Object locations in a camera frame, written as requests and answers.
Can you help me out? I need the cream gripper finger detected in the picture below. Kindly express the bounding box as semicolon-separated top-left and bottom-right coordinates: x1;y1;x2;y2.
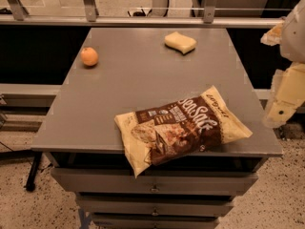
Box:
260;23;283;46
263;62;305;127

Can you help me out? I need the orange fruit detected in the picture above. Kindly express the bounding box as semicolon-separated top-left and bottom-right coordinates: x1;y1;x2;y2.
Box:
80;47;98;66

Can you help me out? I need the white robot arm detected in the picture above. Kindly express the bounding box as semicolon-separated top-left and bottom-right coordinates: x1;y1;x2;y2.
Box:
260;0;305;128

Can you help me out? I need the brown sea salt chip bag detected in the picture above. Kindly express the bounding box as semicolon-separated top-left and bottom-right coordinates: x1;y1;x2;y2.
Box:
114;87;252;176

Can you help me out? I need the yellow sponge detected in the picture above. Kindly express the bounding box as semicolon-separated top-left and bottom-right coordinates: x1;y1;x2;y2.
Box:
164;31;197;54

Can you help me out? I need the grey drawer cabinet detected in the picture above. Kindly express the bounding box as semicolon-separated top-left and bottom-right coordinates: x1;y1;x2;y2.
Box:
32;28;282;229

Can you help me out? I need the black stand leg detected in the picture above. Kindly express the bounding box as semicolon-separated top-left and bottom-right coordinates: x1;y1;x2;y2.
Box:
25;152;42;192

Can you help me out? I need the metal railing frame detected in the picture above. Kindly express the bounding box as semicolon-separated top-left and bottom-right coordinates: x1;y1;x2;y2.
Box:
0;0;285;29

